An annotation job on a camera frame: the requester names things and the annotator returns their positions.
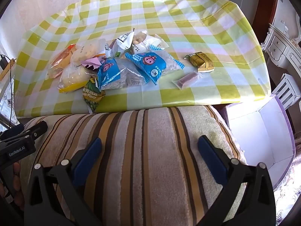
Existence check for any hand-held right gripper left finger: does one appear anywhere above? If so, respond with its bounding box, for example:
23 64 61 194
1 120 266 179
24 137 103 226

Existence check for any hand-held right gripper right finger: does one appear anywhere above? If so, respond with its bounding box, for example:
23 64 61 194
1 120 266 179
197 135 277 226

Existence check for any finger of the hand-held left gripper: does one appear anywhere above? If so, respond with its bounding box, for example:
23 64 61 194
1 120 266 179
22 121 49 146
0 124 25 140

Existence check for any white cardboard box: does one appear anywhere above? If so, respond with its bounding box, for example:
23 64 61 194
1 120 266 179
223 94 295 189

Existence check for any pink snack packet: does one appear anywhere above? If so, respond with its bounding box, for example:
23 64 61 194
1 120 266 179
81 57 105 70

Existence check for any frosted clear cookie packet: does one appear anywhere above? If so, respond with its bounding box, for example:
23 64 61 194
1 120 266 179
71 39 111 66

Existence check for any white green snack packet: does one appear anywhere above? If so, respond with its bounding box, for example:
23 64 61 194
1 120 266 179
110 28 135 58

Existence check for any person's left hand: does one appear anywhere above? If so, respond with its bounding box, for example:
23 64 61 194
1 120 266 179
11 162 25 211

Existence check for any striped seat cushion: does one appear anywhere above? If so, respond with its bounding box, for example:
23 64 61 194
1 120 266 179
20 105 247 226

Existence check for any white bun packet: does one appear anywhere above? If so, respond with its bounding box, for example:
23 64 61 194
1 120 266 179
58 65 94 93

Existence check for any green pea snack packet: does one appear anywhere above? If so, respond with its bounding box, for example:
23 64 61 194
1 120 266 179
81 78 106 113

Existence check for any orange clear cake packet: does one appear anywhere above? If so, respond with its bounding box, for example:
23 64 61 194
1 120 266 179
46 44 78 79

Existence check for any white lace cloth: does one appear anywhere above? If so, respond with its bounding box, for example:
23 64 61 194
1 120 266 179
273 151 301 226

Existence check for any purple bar clear packet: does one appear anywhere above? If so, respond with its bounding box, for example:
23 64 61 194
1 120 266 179
172 72 203 90

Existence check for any blue cartoon snack packet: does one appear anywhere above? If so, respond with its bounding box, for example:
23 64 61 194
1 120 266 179
97 59 151 91
125 49 185 85

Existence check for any gold snack packet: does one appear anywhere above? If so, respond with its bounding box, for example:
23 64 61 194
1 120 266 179
184 52 215 73

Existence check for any white chair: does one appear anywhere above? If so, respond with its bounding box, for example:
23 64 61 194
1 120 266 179
271 73 301 110

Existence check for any white ornate dresser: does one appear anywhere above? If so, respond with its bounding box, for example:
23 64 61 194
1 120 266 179
260 24 301 76

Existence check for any white biscuit packet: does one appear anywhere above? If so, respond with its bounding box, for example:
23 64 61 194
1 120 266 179
130 31 170 54

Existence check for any yellow checked tablecloth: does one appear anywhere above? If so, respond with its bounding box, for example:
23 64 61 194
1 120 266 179
13 0 271 118

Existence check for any brown wooden door frame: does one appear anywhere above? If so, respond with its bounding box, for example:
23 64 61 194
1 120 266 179
252 0 279 43

